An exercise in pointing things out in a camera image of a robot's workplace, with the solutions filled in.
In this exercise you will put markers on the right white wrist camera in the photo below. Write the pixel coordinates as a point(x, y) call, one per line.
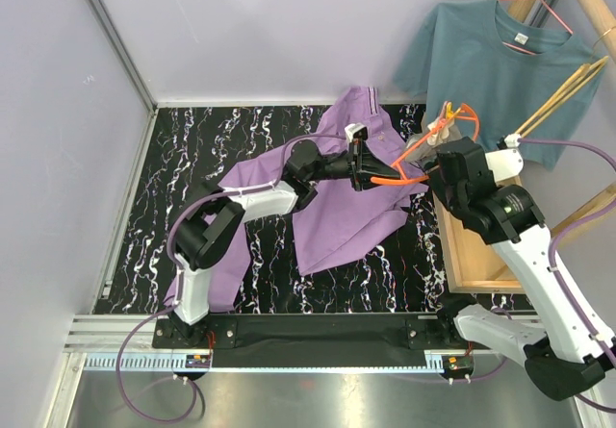
point(511, 141)

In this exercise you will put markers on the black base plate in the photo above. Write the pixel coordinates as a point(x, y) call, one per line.
point(374, 341)

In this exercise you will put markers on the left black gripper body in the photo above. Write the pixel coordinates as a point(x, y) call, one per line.
point(351, 166)

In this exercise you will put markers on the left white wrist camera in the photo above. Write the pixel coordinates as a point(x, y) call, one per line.
point(356, 131)

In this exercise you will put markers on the aluminium frame rail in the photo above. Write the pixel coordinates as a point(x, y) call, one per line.
point(126, 61)

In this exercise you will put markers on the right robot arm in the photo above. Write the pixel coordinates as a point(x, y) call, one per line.
point(574, 348)

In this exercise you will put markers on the grey beige cloth bag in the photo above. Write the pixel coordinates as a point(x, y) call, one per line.
point(423, 145)

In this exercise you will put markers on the yellow plastic hanger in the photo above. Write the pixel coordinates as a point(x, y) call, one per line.
point(578, 80)

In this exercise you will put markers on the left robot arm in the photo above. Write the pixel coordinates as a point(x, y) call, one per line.
point(203, 231)

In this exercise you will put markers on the pink wire hanger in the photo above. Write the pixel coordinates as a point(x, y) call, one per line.
point(540, 9)

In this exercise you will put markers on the purple trousers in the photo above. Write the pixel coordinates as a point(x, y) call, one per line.
point(340, 226)

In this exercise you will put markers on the orange plastic hanger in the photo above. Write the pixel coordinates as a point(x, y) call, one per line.
point(463, 112)

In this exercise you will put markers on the teal t-shirt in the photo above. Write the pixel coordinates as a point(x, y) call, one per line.
point(476, 53)

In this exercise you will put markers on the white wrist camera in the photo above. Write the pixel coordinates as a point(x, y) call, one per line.
point(511, 141)
point(356, 131)

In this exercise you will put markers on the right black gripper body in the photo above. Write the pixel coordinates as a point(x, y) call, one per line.
point(445, 188)

